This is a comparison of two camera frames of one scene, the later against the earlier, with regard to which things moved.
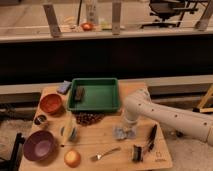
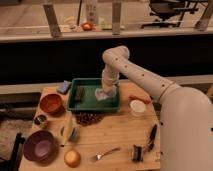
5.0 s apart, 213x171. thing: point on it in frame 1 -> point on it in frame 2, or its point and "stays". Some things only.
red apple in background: x=87 y=26 stays
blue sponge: x=63 y=87 stays
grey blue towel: x=124 y=133 -> x=101 y=95
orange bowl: x=51 y=103 stays
